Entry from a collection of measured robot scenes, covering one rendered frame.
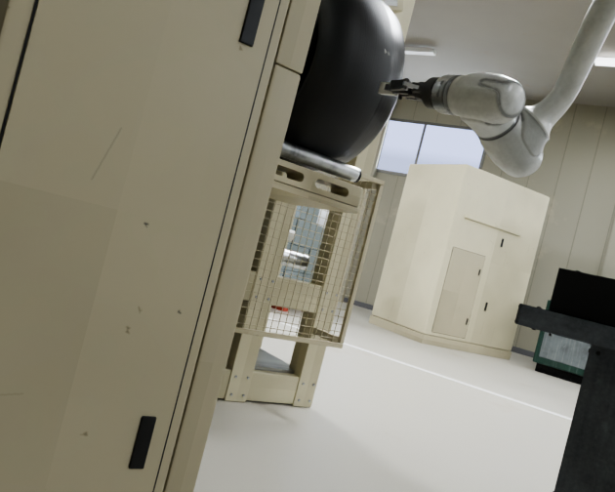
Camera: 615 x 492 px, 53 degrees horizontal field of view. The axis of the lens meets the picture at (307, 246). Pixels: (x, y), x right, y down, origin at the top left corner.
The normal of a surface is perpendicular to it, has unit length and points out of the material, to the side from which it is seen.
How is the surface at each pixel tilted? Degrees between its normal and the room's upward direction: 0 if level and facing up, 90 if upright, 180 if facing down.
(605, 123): 90
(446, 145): 90
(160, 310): 90
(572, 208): 90
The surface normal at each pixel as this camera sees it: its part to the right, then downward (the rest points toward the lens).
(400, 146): -0.48, -0.14
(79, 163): 0.55, 0.14
